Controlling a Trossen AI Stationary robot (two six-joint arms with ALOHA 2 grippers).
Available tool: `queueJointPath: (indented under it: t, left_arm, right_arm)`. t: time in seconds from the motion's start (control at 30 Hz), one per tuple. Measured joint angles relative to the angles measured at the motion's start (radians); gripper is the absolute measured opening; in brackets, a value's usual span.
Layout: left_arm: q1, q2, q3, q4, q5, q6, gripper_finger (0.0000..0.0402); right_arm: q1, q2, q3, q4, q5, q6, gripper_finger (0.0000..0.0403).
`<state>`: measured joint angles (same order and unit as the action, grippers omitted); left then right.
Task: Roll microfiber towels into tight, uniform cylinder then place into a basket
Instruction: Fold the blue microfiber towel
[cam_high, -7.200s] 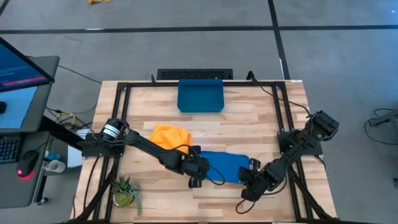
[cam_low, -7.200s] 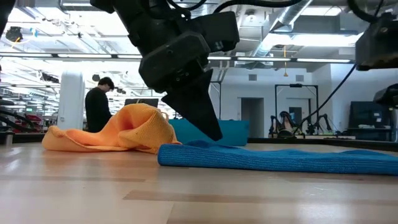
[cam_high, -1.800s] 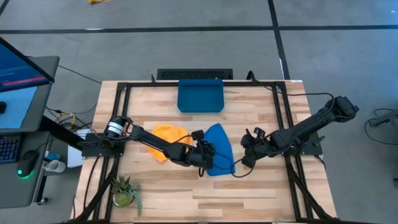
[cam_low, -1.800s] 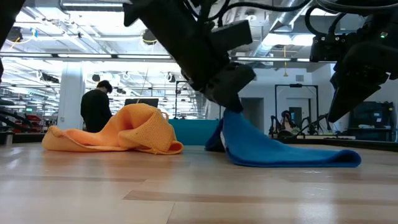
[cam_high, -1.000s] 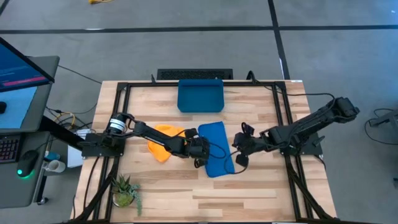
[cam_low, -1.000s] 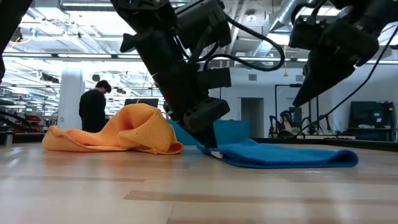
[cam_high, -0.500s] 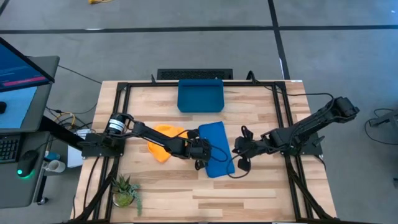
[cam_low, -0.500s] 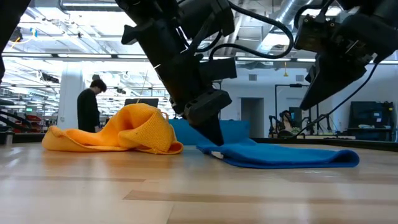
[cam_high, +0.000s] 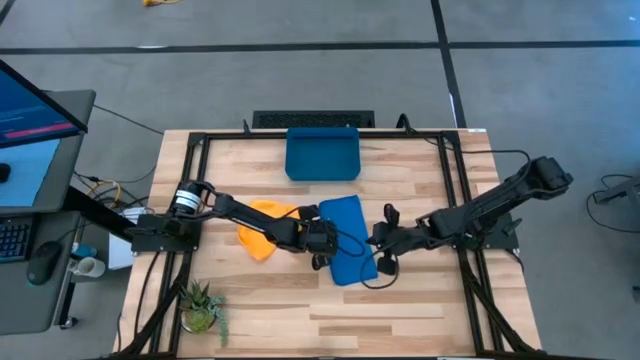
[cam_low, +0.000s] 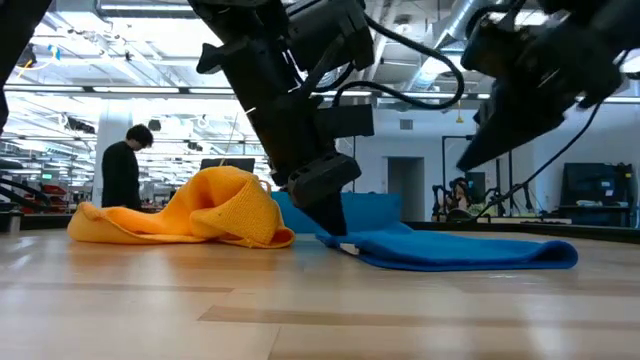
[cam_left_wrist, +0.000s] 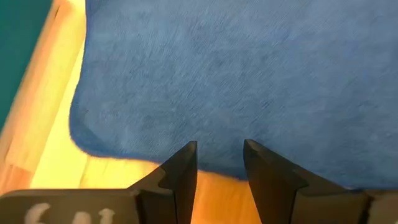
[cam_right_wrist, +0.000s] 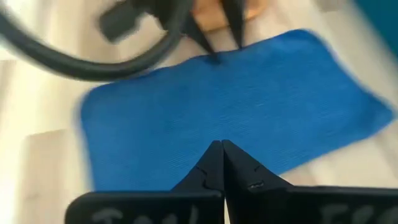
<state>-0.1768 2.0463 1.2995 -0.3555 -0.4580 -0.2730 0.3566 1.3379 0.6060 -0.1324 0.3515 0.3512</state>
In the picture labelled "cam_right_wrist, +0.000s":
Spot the blue microfiber towel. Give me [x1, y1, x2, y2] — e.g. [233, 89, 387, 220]
[77, 28, 396, 193]

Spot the orange microfiber towel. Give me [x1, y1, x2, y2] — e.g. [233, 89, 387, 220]
[191, 0, 270, 33]

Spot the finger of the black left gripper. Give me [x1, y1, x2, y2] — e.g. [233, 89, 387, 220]
[182, 18, 222, 65]
[221, 0, 247, 50]

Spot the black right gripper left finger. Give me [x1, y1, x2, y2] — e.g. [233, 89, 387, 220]
[64, 139, 225, 224]

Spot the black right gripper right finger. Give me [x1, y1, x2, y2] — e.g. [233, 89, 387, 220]
[221, 139, 398, 224]

